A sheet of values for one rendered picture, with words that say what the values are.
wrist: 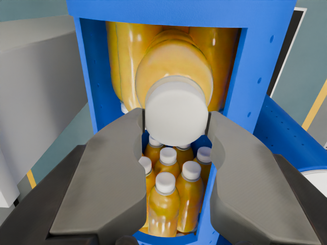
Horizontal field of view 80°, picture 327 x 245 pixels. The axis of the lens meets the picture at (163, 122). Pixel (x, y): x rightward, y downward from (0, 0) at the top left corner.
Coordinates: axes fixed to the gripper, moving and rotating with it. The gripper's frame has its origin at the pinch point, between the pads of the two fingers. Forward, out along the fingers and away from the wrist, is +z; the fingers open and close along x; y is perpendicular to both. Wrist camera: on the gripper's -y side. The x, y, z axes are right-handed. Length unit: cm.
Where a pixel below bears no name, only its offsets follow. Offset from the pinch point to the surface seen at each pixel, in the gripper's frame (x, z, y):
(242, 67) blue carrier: 6.6, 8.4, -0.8
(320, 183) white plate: 41, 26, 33
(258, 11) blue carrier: 6.8, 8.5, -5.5
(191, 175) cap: 5.5, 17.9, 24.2
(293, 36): 72, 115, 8
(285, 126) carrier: 41, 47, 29
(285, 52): 71, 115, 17
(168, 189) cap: 0.7, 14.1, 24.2
